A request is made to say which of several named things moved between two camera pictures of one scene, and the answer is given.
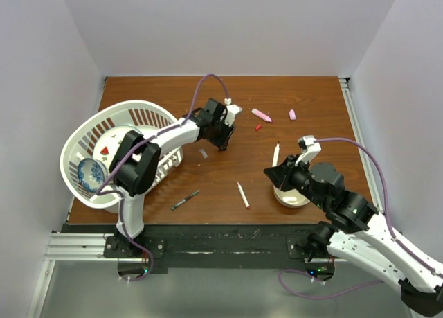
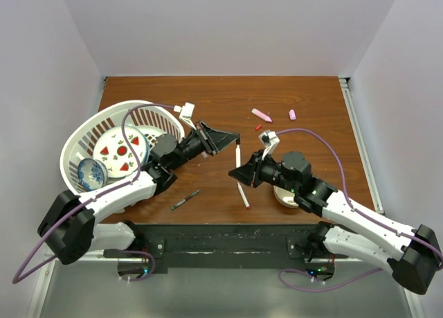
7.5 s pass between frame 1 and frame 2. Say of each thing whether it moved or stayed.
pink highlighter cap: stayed
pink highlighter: stayed
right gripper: moved
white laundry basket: stayed
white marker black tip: moved
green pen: stayed
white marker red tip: stayed
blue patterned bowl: stayed
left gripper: moved
